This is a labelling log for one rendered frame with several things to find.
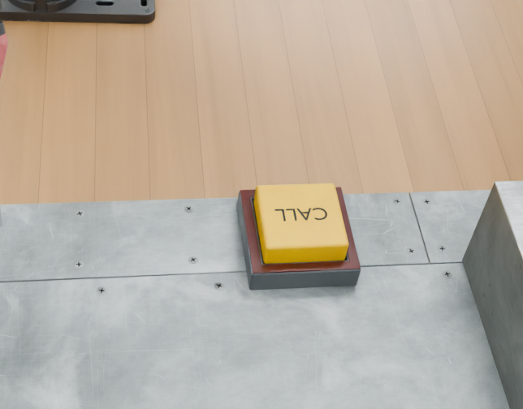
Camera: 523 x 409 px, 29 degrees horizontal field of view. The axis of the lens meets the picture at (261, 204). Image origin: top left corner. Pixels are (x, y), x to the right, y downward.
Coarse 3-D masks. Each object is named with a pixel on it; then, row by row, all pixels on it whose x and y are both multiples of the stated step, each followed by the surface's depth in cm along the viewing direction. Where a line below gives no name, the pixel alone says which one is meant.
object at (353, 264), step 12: (240, 192) 76; (252, 192) 76; (252, 216) 75; (252, 228) 74; (348, 228) 75; (252, 240) 73; (348, 240) 74; (252, 252) 73; (348, 252) 74; (252, 264) 72; (288, 264) 72; (300, 264) 72; (312, 264) 73; (324, 264) 73; (336, 264) 73; (348, 264) 73
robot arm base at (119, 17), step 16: (16, 0) 89; (32, 0) 89; (48, 0) 89; (64, 0) 89; (80, 0) 91; (96, 0) 91; (112, 0) 91; (128, 0) 92; (144, 0) 92; (0, 16) 89; (16, 16) 89; (32, 16) 90; (48, 16) 90; (64, 16) 90; (80, 16) 90; (96, 16) 90; (112, 16) 90; (128, 16) 91; (144, 16) 91
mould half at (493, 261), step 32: (512, 192) 70; (480, 224) 73; (512, 224) 68; (480, 256) 73; (512, 256) 68; (480, 288) 73; (512, 288) 68; (512, 320) 68; (512, 352) 68; (512, 384) 68
